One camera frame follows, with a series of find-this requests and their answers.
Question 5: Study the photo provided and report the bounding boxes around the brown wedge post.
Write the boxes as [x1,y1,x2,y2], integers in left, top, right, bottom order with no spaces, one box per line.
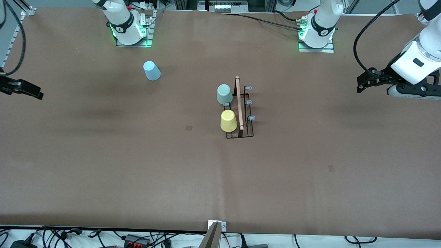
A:
[199,221,221,248]

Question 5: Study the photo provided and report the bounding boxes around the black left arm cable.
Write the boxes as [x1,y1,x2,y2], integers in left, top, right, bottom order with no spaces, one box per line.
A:
[354,0,403,81]

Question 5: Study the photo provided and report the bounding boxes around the yellow plastic cup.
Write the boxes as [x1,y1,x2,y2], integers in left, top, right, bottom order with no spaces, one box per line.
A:
[220,110,238,133]

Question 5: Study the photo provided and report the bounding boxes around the black floor cable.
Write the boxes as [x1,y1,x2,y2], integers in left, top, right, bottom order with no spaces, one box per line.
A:
[34,226,83,248]
[345,236,378,245]
[294,234,310,248]

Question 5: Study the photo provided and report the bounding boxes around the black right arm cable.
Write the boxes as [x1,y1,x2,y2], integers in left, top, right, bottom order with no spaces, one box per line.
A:
[0,0,27,76]

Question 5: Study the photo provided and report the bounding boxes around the light blue plastic cup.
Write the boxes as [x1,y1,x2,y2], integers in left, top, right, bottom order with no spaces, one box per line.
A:
[143,61,161,81]

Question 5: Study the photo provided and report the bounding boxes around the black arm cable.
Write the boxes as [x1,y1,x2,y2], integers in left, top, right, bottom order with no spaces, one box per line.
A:
[354,0,403,81]
[0,0,27,76]

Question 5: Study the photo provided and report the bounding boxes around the pale green plastic cup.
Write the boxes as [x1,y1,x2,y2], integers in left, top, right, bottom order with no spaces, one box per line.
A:
[217,84,233,106]

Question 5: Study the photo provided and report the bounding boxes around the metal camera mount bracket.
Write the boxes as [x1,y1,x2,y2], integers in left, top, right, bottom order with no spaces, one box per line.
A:
[208,220,227,232]

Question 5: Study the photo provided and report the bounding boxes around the black power adapter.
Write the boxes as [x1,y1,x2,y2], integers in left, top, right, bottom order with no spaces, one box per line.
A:
[10,239,38,248]

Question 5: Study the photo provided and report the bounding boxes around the black box with orange connectors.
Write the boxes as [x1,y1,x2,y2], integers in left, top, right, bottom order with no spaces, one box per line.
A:
[123,234,151,248]

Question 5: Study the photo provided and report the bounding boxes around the device with white connectors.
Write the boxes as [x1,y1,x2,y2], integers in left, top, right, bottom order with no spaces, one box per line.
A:
[198,0,249,13]

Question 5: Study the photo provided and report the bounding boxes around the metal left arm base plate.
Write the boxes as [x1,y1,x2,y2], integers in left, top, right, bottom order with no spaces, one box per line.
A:
[298,37,335,53]

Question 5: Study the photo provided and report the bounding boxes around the black wire cup holder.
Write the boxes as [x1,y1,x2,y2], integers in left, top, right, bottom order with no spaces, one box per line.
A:
[223,76,256,139]

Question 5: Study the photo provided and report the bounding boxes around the black table cable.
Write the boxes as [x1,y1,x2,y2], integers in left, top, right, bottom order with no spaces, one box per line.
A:
[274,10,304,23]
[220,12,304,31]

